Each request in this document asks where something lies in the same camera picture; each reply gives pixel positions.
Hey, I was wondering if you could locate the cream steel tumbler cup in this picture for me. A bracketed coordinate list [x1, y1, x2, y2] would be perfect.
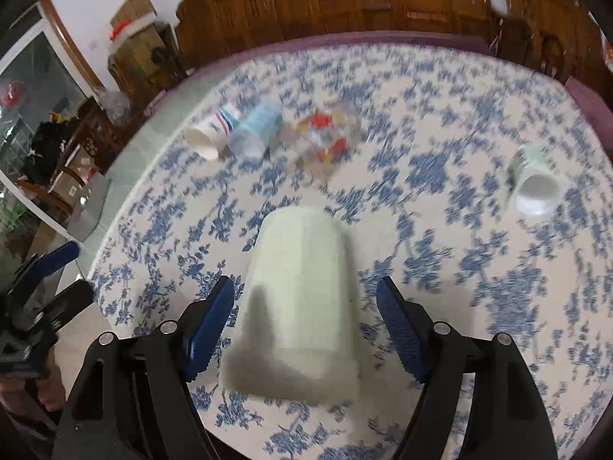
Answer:
[219, 207, 359, 404]

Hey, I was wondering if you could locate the light blue plastic cup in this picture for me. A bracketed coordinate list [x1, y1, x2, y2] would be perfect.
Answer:
[229, 101, 285, 160]

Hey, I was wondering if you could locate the white paper cup striped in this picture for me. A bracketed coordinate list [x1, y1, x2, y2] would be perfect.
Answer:
[183, 103, 241, 161]

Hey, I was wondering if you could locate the green white square cup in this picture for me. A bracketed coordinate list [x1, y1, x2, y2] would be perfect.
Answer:
[508, 145, 567, 218]

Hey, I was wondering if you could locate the person's left hand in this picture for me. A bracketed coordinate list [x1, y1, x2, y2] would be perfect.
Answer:
[1, 349, 66, 419]

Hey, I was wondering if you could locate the wooden chair at left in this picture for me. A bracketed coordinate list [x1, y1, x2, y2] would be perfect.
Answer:
[15, 98, 128, 214]

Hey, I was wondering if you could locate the blue floral tablecloth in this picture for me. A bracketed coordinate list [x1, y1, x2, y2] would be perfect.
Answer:
[90, 45, 612, 459]

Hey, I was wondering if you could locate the purple sofa cushion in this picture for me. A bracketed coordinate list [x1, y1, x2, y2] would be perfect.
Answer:
[143, 30, 495, 117]

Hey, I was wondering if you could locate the clear glass red pattern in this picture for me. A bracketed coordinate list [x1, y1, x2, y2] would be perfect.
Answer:
[280, 102, 362, 185]

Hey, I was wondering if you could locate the large cardboard box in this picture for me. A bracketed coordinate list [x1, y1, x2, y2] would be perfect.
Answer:
[108, 24, 187, 108]

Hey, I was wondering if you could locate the brown cardboard box top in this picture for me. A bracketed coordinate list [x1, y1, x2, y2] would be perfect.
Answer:
[110, 0, 157, 28]

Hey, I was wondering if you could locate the purple armchair cushion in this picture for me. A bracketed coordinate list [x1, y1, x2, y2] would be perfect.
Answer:
[565, 76, 613, 152]

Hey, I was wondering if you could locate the carved wooden sofa bench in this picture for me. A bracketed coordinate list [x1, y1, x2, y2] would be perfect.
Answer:
[175, 0, 496, 69]

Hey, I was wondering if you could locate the carved wooden armchair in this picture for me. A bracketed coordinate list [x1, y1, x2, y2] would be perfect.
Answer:
[506, 0, 609, 89]

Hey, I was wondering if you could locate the wooden door frame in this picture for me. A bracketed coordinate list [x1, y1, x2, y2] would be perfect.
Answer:
[29, 0, 105, 98]

